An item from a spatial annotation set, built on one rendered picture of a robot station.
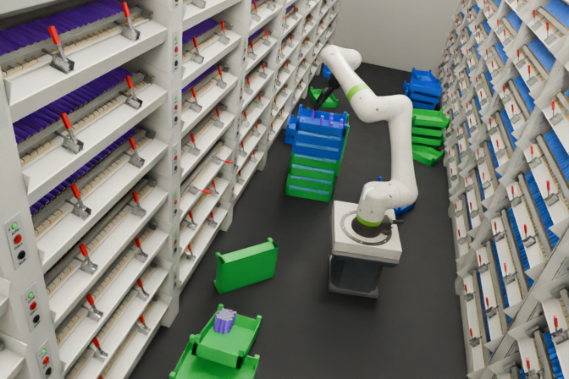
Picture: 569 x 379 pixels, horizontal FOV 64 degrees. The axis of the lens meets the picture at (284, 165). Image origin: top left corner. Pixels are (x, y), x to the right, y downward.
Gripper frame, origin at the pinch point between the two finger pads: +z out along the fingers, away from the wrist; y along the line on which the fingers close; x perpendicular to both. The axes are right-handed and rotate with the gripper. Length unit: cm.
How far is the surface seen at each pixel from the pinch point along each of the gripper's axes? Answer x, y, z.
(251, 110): 24.8, -21.7, 21.3
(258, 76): 34.8, -14.5, 5.5
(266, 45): 40.9, -13.0, -12.4
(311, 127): -5.6, -3.0, 12.5
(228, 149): 6, -63, 14
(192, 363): -59, -132, 44
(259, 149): 15, 2, 60
